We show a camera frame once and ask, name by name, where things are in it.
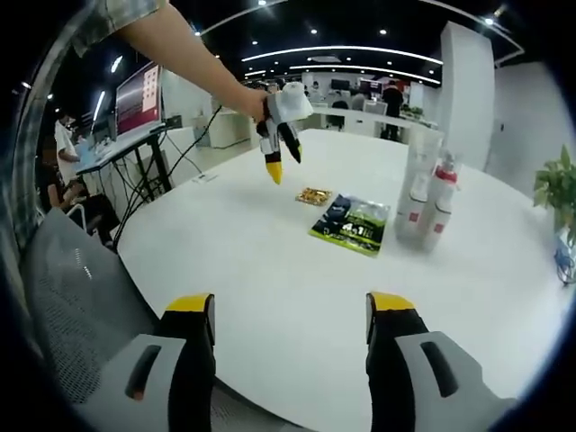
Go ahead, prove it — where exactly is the white chair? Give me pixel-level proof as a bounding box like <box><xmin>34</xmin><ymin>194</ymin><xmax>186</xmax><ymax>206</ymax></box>
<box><xmin>67</xmin><ymin>202</ymin><xmax>98</xmax><ymax>236</ymax></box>

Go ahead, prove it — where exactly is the grey mesh office chair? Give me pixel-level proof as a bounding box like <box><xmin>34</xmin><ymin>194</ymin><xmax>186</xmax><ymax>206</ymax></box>
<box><xmin>20</xmin><ymin>207</ymin><xmax>374</xmax><ymax>432</ymax></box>

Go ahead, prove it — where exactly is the white office desk row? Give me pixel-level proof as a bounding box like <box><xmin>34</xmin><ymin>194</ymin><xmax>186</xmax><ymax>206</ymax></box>
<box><xmin>310</xmin><ymin>105</ymin><xmax>440</xmax><ymax>140</ymax></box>

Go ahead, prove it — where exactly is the standing desk with black legs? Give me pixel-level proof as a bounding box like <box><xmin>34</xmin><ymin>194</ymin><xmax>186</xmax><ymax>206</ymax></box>
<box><xmin>74</xmin><ymin>128</ymin><xmax>176</xmax><ymax>195</ymax></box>

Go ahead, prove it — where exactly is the gold foil packet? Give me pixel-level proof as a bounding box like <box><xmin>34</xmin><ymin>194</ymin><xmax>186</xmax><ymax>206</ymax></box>
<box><xmin>295</xmin><ymin>187</ymin><xmax>334</xmax><ymax>206</ymax></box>

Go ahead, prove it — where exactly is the tall white skincare tube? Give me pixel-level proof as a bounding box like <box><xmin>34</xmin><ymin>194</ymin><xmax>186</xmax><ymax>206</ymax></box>
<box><xmin>401</xmin><ymin>127</ymin><xmax>446</xmax><ymax>212</ymax></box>

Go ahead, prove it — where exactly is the red-screen computer monitor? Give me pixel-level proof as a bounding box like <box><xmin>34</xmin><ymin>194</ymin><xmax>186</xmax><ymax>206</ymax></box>
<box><xmin>114</xmin><ymin>62</ymin><xmax>164</xmax><ymax>136</ymax></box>

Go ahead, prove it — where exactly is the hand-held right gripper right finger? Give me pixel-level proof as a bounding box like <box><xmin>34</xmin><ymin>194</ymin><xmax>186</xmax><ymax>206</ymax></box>
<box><xmin>364</xmin><ymin>291</ymin><xmax>519</xmax><ymax>432</ymax></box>

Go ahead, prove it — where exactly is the person's left hand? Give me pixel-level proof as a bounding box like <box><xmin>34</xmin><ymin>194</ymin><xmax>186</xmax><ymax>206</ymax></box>
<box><xmin>245</xmin><ymin>88</ymin><xmax>272</xmax><ymax>126</ymax></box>

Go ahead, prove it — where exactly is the blue cable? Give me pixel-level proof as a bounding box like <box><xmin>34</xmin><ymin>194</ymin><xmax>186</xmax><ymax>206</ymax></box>
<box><xmin>554</xmin><ymin>245</ymin><xmax>576</xmax><ymax>288</ymax></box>

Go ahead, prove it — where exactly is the potted green plant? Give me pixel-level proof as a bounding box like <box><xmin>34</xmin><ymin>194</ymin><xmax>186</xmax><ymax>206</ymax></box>
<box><xmin>533</xmin><ymin>143</ymin><xmax>576</xmax><ymax>263</ymax></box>

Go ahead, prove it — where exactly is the green and black foil packet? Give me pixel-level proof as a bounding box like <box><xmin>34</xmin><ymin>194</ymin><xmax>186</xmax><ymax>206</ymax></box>
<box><xmin>308</xmin><ymin>193</ymin><xmax>391</xmax><ymax>258</ymax></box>

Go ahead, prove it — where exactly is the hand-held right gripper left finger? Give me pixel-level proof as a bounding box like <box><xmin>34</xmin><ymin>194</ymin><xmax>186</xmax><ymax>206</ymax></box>
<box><xmin>84</xmin><ymin>291</ymin><xmax>217</xmax><ymax>432</ymax></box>

